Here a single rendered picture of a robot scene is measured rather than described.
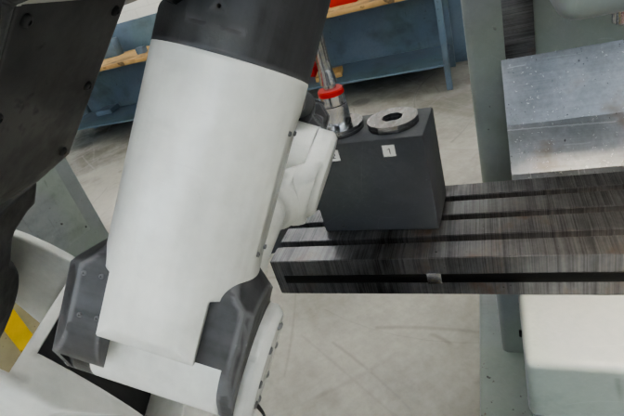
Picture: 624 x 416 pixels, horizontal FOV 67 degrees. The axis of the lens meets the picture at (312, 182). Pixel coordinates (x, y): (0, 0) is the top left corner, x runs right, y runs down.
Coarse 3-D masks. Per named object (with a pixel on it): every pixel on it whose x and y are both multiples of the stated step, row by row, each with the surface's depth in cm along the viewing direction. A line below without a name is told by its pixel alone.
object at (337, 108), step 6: (342, 96) 82; (330, 102) 82; (336, 102) 82; (342, 102) 82; (330, 108) 82; (336, 108) 82; (342, 108) 83; (330, 114) 83; (336, 114) 83; (342, 114) 83; (348, 114) 84; (330, 120) 84; (336, 120) 83; (342, 120) 83; (348, 120) 84; (330, 126) 84; (336, 126) 84; (342, 126) 84
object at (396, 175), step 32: (352, 128) 82; (384, 128) 78; (416, 128) 78; (352, 160) 82; (384, 160) 80; (416, 160) 78; (352, 192) 86; (384, 192) 83; (416, 192) 81; (352, 224) 89; (384, 224) 87; (416, 224) 84
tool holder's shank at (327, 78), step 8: (320, 40) 78; (320, 48) 79; (320, 56) 79; (328, 56) 80; (320, 64) 80; (328, 64) 80; (320, 72) 81; (328, 72) 80; (320, 80) 81; (328, 80) 81; (336, 80) 82; (328, 88) 82
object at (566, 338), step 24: (528, 312) 73; (552, 312) 71; (576, 312) 70; (600, 312) 69; (528, 336) 69; (552, 336) 68; (576, 336) 67; (600, 336) 66; (528, 360) 66; (552, 360) 65; (576, 360) 64; (600, 360) 63; (528, 384) 68; (552, 384) 66; (576, 384) 65; (600, 384) 63; (552, 408) 68; (576, 408) 67; (600, 408) 66
